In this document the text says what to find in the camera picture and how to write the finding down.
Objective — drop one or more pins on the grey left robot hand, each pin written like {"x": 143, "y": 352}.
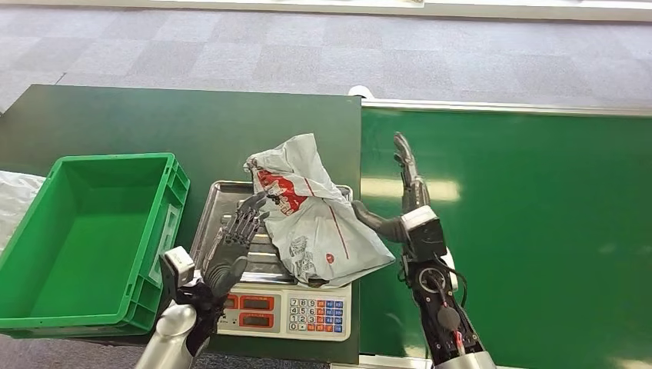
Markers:
{"x": 229, "y": 259}

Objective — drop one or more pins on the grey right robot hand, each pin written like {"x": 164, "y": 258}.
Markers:
{"x": 413, "y": 196}

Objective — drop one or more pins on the silver conveyor side rail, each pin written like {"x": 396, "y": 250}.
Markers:
{"x": 509, "y": 108}
{"x": 387, "y": 362}

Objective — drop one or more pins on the crumpled white plastic bag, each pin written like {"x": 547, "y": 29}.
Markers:
{"x": 15, "y": 198}

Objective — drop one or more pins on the white red-printed courier package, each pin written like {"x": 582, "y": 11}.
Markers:
{"x": 316, "y": 224}

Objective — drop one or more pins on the white electronic weighing scale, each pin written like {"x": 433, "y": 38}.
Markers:
{"x": 275, "y": 310}

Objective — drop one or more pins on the white round conveyor end cap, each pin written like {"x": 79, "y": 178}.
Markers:
{"x": 361, "y": 92}

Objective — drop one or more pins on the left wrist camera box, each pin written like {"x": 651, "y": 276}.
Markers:
{"x": 177, "y": 267}

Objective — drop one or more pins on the green plastic crate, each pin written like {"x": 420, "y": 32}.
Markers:
{"x": 86, "y": 239}

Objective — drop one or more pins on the white wall baseboard strip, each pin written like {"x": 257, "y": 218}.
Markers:
{"x": 509, "y": 10}

